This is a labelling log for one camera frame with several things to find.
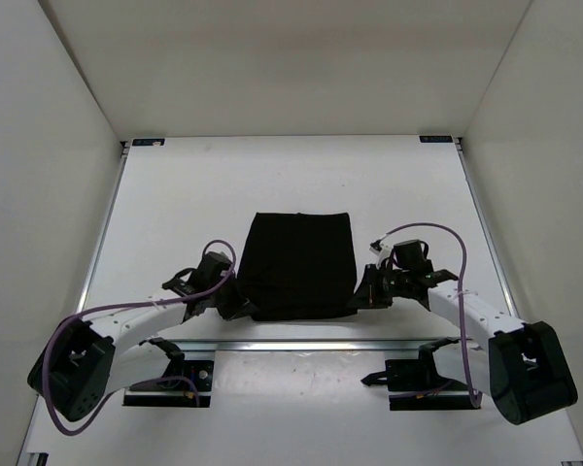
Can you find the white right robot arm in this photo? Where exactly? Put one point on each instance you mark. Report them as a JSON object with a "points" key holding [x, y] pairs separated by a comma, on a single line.
{"points": [[520, 365]]}

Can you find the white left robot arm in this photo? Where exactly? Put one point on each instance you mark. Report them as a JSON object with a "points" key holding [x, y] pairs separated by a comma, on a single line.
{"points": [[91, 356]]}

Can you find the black skirt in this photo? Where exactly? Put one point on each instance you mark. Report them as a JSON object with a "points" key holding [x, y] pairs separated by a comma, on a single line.
{"points": [[299, 267]]}

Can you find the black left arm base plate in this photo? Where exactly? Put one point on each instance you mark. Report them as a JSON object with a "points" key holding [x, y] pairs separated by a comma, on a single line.
{"points": [[187, 380]]}

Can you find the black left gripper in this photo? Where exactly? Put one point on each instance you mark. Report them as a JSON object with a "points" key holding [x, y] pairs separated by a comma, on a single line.
{"points": [[238, 306]]}

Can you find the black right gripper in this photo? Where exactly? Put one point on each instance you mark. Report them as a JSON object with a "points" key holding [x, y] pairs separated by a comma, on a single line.
{"points": [[367, 294]]}

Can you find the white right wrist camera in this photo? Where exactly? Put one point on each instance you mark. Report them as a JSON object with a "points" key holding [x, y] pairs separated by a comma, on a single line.
{"points": [[381, 250]]}

